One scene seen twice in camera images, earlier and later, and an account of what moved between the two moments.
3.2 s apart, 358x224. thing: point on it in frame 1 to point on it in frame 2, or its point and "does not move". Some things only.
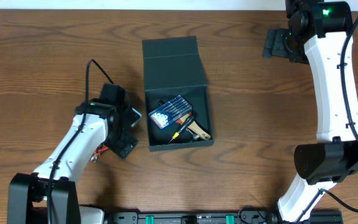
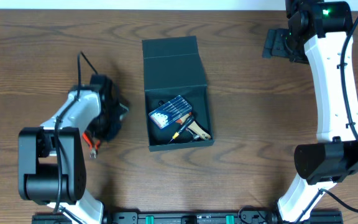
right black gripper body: x=276 y=40 does not move
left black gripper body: x=125 y=144 to x=114 y=111
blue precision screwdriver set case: x=169 y=112 does not move
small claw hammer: x=196 y=137 does not move
